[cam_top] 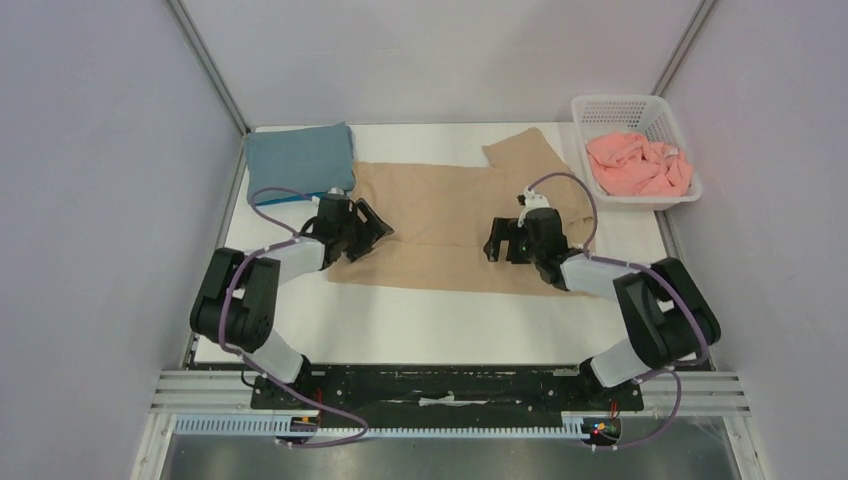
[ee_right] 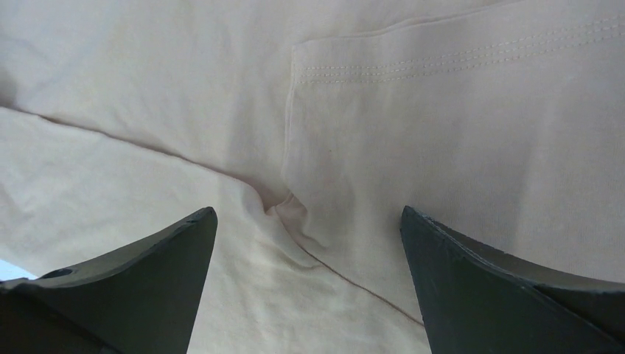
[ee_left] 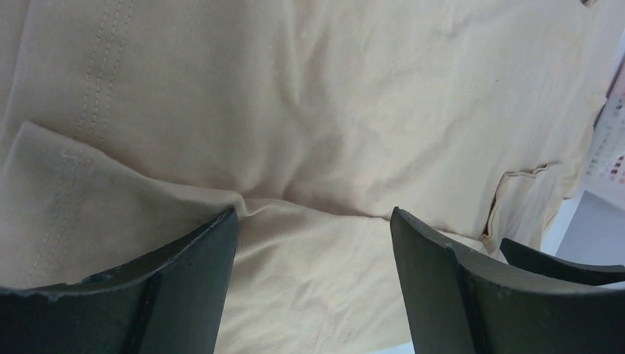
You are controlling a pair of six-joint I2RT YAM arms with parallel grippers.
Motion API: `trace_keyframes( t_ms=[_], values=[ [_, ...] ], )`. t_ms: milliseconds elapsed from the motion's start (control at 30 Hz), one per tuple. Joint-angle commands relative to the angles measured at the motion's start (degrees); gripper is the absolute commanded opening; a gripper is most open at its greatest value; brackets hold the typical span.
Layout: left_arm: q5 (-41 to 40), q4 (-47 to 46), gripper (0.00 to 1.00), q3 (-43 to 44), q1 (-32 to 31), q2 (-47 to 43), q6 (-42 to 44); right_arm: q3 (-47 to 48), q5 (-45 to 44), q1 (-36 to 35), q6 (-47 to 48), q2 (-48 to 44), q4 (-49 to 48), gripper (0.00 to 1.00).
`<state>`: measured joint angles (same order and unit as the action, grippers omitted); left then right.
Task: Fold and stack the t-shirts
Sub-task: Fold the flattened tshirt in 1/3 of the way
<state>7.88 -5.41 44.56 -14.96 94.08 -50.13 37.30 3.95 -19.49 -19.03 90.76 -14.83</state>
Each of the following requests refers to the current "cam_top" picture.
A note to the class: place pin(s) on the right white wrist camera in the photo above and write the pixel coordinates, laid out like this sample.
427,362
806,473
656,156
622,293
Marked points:
530,200

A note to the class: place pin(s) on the aluminium frame rail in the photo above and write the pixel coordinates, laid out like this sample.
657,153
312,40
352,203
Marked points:
704,394

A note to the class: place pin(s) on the white slotted cable duct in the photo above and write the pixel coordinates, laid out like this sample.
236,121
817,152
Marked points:
286,427

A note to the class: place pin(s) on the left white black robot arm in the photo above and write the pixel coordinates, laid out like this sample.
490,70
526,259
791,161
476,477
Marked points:
236,303

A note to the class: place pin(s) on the white plastic basket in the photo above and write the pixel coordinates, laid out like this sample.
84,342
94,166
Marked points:
601,114

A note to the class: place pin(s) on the folded bright blue t shirt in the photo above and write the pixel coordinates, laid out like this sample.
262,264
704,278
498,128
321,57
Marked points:
279,197

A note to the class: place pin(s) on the folded grey-blue t shirt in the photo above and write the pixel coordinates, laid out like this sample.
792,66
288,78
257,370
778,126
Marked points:
300,161

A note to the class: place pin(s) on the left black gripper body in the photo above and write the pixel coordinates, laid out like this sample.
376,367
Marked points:
344,231

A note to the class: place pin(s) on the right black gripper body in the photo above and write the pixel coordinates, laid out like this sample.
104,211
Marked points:
511,239

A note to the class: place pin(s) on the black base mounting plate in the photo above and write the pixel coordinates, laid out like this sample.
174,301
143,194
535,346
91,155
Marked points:
456,396

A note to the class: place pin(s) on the pink t shirt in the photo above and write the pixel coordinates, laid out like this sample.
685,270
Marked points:
630,165

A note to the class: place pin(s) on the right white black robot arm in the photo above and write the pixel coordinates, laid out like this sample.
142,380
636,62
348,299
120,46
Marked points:
666,317

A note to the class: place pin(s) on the beige t shirt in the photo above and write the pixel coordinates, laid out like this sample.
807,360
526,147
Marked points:
442,217

